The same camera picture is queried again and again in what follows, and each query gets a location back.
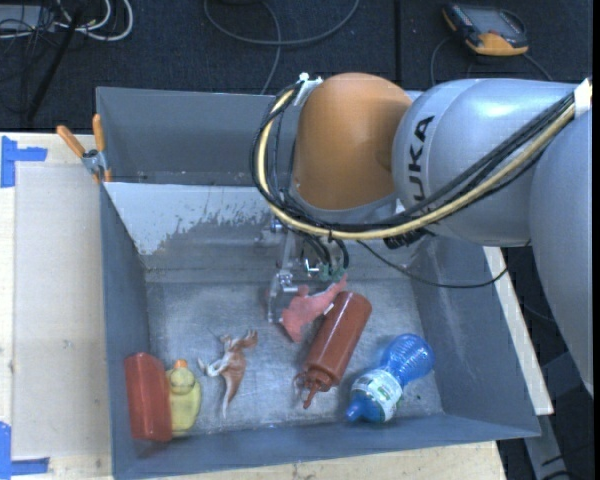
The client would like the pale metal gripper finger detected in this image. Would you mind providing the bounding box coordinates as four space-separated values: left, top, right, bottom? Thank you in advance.
265 287 289 325
273 269 305 301

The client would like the red-brown squeeze bottle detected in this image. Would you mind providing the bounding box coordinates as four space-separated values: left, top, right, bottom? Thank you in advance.
292 290 374 411

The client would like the brown toy horse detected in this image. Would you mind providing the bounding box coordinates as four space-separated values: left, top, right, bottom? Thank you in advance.
196 329 260 420

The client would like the grey metal bin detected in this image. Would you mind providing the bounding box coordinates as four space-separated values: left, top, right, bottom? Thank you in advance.
95 86 542 480

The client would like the yellow toy duck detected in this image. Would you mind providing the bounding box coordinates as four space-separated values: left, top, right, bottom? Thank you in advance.
165 358 203 439

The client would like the blue plastic bottle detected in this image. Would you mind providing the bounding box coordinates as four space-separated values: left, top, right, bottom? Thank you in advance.
344 332 437 425

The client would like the red-brown flat block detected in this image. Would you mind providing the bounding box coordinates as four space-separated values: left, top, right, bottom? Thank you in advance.
123 351 174 444

